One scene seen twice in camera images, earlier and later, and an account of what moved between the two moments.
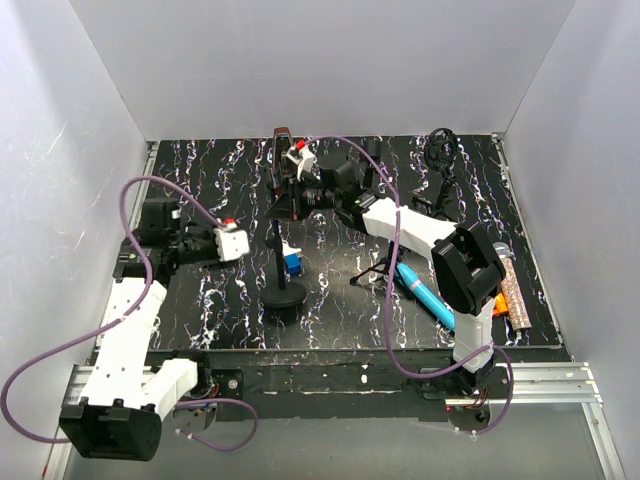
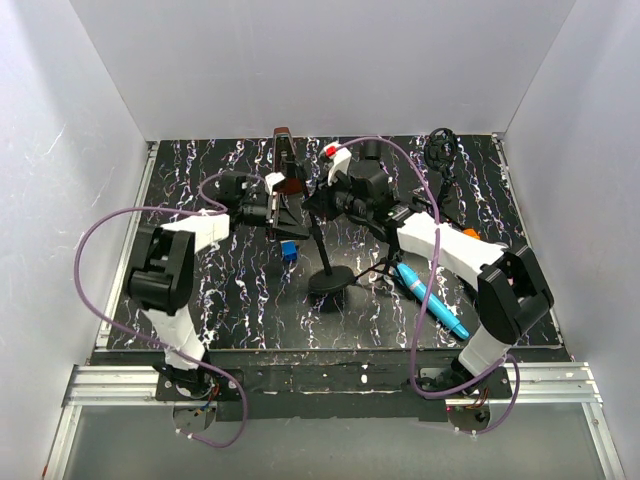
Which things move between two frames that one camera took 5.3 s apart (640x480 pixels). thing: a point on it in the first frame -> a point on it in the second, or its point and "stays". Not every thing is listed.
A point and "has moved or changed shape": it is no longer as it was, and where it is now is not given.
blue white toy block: (292, 259) has moved or changed shape
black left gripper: (209, 228) -> (287, 226)
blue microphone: (442, 312) stays
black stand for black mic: (374, 147) has moved or changed shape
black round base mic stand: (281, 294) -> (331, 279)
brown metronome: (281, 144) stays
